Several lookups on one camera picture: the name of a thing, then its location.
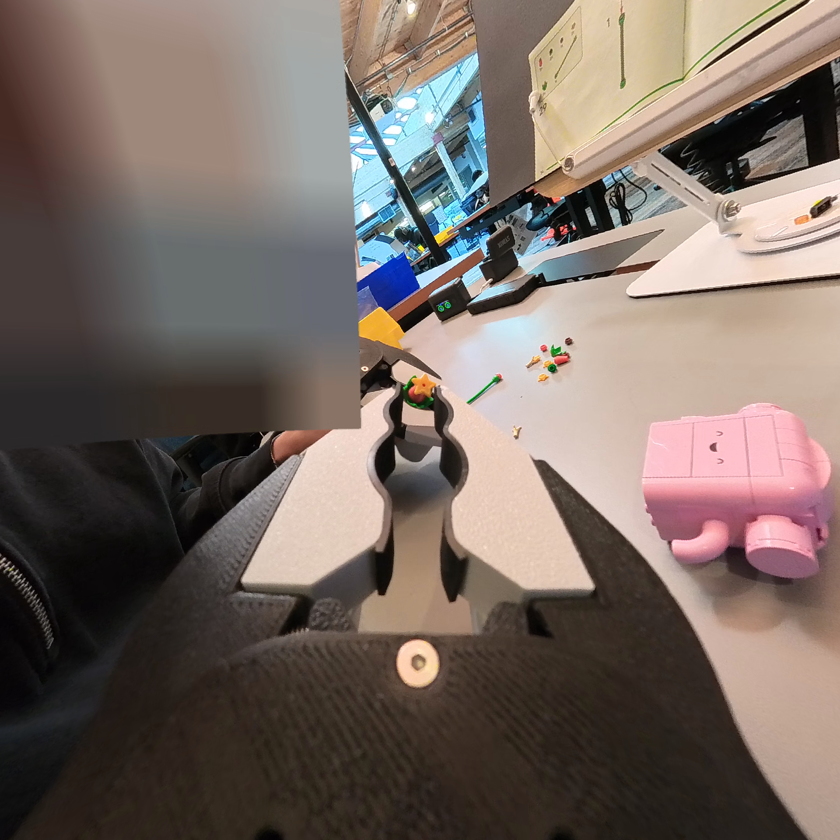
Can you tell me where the brown wooden desk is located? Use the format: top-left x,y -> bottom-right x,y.
394,246 -> 490,322

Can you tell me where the person's black jacket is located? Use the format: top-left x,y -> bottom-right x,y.
0,440 -> 277,840

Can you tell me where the dark grey desk mat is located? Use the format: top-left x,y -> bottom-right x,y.
518,230 -> 665,284

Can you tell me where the person's left hand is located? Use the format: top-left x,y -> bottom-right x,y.
270,430 -> 329,463

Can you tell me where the blue storage bin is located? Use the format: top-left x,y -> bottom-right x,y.
357,256 -> 421,315

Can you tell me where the black power bank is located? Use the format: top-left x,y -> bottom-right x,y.
466,274 -> 540,316

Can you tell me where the open instruction booklet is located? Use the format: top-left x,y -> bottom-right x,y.
528,0 -> 808,181

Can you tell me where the yellow storage bin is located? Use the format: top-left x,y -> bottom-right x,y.
359,307 -> 406,349

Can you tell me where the dark grey panel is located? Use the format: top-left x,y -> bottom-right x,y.
471,0 -> 585,204

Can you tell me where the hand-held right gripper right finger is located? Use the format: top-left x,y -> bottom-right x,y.
432,386 -> 596,634

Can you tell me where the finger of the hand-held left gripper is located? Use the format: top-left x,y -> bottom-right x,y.
394,425 -> 447,463

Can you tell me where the black upright box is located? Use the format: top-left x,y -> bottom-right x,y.
481,227 -> 521,282

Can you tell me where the small yellow green toy flower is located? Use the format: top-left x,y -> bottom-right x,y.
402,373 -> 441,411

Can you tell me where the pink toy brick box figure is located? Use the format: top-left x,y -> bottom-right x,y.
642,402 -> 834,580

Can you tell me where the black charger with green lights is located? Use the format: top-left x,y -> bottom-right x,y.
428,277 -> 472,322

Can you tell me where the person's left forearm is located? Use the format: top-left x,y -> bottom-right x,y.
177,436 -> 283,526

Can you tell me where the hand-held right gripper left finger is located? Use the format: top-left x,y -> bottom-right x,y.
241,386 -> 404,632

